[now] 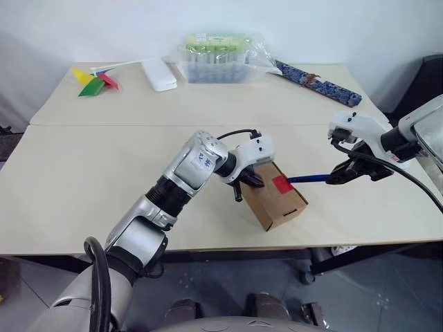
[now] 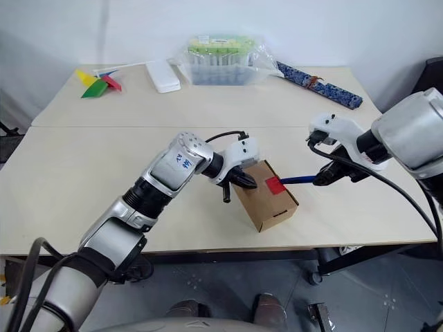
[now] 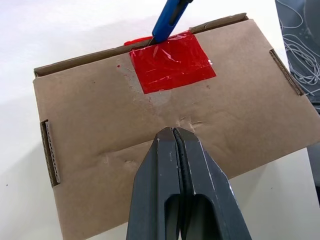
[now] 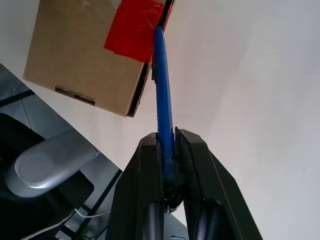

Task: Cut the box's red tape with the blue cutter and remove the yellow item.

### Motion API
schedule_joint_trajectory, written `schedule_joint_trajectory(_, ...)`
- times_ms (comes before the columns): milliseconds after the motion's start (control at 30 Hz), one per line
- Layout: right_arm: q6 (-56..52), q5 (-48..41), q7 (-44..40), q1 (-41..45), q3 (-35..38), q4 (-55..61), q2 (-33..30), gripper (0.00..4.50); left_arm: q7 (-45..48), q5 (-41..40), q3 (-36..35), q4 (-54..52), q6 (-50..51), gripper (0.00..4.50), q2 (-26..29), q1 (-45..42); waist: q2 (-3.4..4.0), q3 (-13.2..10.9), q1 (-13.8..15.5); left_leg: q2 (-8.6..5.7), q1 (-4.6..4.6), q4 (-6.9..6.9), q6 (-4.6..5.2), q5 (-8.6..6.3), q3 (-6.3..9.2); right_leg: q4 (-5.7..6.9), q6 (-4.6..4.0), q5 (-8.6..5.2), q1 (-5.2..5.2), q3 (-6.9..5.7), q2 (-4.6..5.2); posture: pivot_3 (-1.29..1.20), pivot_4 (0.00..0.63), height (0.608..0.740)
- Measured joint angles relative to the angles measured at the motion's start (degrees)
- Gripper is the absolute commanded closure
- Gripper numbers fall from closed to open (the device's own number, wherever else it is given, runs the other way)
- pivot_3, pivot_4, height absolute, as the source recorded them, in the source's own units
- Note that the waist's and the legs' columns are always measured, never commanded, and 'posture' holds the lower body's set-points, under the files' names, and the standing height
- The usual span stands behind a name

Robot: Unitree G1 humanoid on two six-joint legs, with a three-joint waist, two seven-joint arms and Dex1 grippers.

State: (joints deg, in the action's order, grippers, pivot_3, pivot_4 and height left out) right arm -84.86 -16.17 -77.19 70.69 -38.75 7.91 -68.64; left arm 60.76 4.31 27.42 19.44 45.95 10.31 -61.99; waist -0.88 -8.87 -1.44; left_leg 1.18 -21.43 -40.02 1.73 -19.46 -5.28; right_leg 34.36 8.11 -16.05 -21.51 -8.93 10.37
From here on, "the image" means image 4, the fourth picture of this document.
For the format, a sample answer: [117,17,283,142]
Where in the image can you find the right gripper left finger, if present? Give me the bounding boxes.
[107,132,166,240]

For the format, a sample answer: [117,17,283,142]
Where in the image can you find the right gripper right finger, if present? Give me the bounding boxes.
[173,126,263,240]

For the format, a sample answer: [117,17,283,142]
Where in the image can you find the brown cardboard box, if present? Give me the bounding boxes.
[22,0,176,119]

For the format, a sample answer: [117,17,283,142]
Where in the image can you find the red tape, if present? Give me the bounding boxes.
[103,0,176,63]

